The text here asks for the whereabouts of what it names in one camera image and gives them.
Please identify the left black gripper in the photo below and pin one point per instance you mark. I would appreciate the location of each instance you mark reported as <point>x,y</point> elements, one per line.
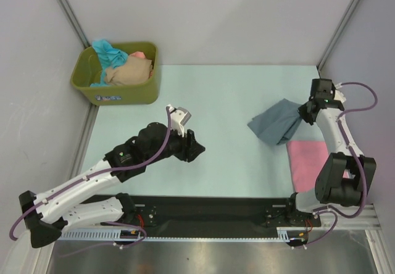
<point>189,147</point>

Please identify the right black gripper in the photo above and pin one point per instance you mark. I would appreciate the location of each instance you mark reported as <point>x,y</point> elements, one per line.
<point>302,112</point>

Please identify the grey blue t shirt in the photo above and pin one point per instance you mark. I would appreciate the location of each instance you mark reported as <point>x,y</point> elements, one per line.
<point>278,124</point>

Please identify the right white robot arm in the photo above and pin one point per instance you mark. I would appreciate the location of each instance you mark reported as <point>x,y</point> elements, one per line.
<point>344,181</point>

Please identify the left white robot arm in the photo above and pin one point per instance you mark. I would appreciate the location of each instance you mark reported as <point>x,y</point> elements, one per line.
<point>50,214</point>

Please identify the folded pink t shirt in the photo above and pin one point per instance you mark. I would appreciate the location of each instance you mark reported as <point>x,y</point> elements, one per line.
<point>306,160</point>

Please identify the beige t shirt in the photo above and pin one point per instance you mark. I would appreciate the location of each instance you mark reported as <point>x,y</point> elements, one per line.
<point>134,71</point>

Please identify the salmon pink t shirt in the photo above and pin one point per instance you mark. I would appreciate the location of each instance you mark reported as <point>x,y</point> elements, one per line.
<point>139,54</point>

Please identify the turquoise t shirt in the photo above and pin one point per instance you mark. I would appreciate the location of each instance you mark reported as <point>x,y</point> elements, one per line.
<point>109,57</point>

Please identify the olive green plastic bin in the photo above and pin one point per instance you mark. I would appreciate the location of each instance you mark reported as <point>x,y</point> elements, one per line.
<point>88,70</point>

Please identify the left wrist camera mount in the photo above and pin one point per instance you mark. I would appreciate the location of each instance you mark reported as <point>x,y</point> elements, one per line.
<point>179,117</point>

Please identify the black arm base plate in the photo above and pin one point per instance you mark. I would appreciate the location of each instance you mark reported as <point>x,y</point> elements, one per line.
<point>168,217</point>

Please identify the right aluminium corner post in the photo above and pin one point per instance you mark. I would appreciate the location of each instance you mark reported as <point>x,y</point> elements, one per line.
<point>342,25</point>

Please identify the aluminium corner post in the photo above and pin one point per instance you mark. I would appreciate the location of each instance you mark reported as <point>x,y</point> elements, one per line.
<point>74,23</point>
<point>342,25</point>

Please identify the aluminium front rail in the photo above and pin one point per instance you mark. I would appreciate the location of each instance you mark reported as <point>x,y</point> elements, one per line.
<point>86,215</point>

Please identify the blue slotted cable duct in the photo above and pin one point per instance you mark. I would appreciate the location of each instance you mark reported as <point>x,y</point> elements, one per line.
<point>120,235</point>

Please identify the left aluminium corner post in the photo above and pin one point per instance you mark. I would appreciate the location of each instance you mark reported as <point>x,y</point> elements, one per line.
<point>74,23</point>

